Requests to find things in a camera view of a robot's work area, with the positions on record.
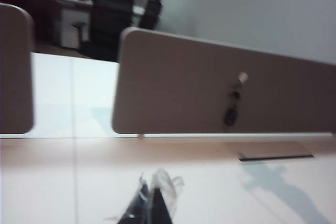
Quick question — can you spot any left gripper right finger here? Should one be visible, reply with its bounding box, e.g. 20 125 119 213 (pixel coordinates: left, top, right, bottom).
149 168 185 224

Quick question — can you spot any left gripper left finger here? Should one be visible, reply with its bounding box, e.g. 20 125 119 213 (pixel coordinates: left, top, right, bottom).
117 175 153 224

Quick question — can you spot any key bunch with black fob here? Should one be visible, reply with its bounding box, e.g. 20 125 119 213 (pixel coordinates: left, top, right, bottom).
223 82 244 127

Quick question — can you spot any wide brown desk divider panel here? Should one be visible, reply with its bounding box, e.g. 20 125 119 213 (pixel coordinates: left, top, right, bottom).
112 27 336 135

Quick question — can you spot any narrow brown desk divider panel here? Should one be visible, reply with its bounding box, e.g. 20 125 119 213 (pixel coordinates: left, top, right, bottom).
0 3 35 135

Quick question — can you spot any black mesh office chair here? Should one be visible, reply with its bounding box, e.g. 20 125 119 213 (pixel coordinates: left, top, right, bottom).
71 0 135 61

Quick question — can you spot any black office chair without occupant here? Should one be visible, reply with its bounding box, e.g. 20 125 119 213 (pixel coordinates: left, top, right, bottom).
139 0 163 30

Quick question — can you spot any background office desk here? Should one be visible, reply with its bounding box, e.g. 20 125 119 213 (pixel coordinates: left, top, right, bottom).
26 0 95 49

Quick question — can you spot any white rail under panel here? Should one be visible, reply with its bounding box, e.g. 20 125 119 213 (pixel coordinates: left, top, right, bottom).
144 132 332 139

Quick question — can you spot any desk cable slot flap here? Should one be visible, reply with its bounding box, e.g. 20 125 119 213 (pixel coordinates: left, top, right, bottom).
237 153 315 162

